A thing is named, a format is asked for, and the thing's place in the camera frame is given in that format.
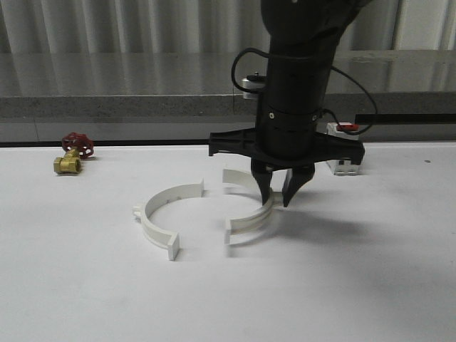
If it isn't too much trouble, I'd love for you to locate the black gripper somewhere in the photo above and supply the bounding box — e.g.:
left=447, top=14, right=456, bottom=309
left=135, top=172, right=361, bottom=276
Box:
left=209, top=103, right=365, bottom=207

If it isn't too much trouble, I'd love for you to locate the white half pipe clamp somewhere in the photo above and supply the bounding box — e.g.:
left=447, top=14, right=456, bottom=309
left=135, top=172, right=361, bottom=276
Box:
left=222, top=169, right=283, bottom=245
left=132, top=178, right=207, bottom=262

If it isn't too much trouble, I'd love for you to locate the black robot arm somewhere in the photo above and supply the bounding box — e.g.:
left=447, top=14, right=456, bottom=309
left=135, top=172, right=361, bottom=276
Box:
left=209, top=1, right=367, bottom=206

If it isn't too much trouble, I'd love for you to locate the brass valve red handwheel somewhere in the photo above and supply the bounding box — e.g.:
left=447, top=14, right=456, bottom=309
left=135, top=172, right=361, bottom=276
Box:
left=53, top=133, right=94, bottom=175

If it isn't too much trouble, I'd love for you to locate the grey stone counter ledge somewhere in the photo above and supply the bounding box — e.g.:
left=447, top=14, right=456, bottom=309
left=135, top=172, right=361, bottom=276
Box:
left=1, top=51, right=455, bottom=145

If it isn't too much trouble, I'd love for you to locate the white circuit breaker red switch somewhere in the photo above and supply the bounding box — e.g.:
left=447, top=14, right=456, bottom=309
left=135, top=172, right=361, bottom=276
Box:
left=326, top=122, right=360, bottom=176

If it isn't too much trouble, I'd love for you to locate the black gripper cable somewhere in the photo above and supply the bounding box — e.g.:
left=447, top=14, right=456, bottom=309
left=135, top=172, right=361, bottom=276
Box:
left=229, top=48, right=378, bottom=136

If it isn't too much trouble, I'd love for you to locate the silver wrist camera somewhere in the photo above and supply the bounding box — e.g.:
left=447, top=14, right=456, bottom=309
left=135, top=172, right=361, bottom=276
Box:
left=242, top=72, right=266, bottom=100

